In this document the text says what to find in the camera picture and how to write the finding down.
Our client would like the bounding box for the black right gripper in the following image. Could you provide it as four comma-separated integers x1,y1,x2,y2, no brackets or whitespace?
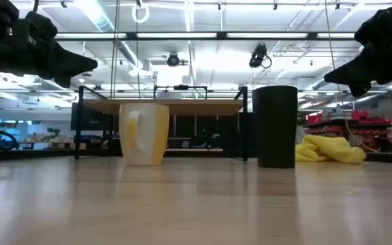
323,0,392,98

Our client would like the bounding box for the thin yellow hanging cable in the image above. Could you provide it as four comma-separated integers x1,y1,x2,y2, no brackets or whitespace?
324,0,379,153

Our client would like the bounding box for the tall black cup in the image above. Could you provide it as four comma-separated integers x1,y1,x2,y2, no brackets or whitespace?
251,84,299,169

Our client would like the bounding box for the rack with red bins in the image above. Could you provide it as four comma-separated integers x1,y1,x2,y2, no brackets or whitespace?
303,108,392,153

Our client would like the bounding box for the yellow cloth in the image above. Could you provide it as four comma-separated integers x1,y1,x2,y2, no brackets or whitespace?
295,135,368,165

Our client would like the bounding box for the black overhead frame bar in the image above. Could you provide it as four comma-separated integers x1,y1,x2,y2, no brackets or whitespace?
54,31,357,42

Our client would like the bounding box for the black overhead camera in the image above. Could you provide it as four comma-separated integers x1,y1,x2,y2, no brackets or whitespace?
166,52,181,68

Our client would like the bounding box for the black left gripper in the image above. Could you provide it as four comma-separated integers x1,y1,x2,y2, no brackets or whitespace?
0,0,99,89

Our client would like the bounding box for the black hanging camera with cable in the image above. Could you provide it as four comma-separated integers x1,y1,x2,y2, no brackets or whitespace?
248,43,273,69

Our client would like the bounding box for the black monitor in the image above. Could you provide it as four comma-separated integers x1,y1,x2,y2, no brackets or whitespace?
70,101,114,132

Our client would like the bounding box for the orange mug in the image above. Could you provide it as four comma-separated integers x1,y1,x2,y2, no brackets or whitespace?
118,102,171,167

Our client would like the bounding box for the white hanging ring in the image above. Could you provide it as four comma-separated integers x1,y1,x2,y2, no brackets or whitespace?
131,3,150,25

